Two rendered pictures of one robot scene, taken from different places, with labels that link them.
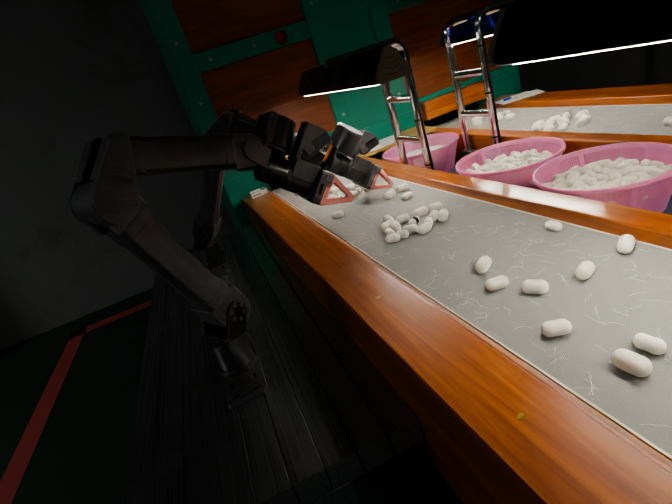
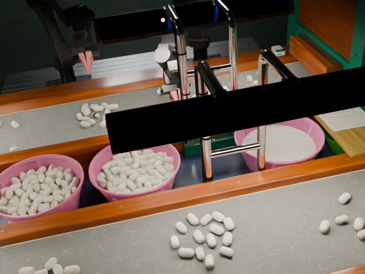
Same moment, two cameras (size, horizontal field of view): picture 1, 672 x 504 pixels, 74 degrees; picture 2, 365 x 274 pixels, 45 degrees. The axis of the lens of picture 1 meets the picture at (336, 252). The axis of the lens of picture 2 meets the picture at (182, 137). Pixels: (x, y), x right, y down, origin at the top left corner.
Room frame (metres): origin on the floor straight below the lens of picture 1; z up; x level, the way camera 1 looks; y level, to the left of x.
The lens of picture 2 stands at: (1.35, -1.49, 1.54)
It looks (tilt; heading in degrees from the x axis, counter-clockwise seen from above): 35 degrees down; 96
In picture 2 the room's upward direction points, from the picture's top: 6 degrees counter-clockwise
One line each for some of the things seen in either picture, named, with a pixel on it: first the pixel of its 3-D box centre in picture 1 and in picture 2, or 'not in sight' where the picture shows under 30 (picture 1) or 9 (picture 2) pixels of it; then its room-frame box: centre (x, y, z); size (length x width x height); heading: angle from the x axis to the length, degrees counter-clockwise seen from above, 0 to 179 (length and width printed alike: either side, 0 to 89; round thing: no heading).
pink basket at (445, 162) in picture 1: (422, 158); (278, 147); (1.53, -0.39, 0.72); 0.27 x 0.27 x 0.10
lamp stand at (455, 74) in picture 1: (494, 85); (244, 149); (1.41, -0.63, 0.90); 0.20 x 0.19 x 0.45; 14
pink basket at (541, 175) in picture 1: (605, 186); (40, 195); (0.83, -0.57, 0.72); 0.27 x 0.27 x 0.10
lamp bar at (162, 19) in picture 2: (339, 74); (195, 14); (1.30, -0.16, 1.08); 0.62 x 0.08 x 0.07; 14
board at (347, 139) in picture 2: (390, 141); (346, 120); (1.74, -0.34, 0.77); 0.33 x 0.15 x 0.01; 104
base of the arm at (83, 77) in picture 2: (233, 351); (67, 74); (0.70, 0.23, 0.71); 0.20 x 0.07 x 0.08; 12
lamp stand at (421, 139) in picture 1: (382, 129); (203, 77); (1.31, -0.24, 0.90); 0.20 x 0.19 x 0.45; 14
